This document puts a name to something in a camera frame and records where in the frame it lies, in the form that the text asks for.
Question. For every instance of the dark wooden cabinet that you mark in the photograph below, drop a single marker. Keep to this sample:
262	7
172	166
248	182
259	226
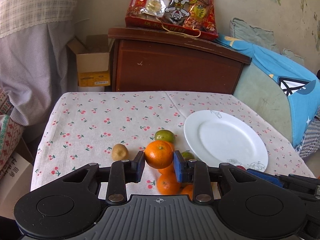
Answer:
150	60

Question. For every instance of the red snack gift bag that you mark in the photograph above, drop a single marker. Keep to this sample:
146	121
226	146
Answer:
194	18

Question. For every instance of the checked grey fabric cover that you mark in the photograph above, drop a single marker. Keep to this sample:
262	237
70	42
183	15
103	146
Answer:
34	36

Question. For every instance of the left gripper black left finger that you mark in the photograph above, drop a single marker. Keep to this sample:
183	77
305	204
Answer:
86	181

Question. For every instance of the green sofa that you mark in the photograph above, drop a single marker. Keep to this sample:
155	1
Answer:
258	90

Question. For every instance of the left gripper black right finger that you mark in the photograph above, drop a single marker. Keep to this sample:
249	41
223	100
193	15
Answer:
201	176

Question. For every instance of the large orange tangerine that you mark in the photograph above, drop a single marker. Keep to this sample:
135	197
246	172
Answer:
158	154

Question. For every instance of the open cardboard box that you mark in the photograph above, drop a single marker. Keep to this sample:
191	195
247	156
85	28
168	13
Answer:
92	60

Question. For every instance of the patterned red green cloth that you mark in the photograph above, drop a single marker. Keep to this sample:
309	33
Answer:
11	132

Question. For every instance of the cherry print tablecloth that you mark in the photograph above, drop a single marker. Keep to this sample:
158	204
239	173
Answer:
84	127

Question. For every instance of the small orange tangerine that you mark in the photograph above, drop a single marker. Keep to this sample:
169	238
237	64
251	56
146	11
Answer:
168	170

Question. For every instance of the white floral plate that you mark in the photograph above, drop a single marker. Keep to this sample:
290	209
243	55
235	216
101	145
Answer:
216	137

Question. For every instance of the red cherry tomato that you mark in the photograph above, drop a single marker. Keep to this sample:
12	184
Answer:
241	167

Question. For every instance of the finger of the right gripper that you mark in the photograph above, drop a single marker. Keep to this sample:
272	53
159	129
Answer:
291	182

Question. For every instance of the white printed cardboard box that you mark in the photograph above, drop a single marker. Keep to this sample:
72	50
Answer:
15	183

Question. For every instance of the brown kiwi fruit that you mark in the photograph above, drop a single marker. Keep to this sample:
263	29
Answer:
119	152

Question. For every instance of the green citrus fruit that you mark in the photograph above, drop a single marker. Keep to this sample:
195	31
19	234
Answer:
165	135
187	155

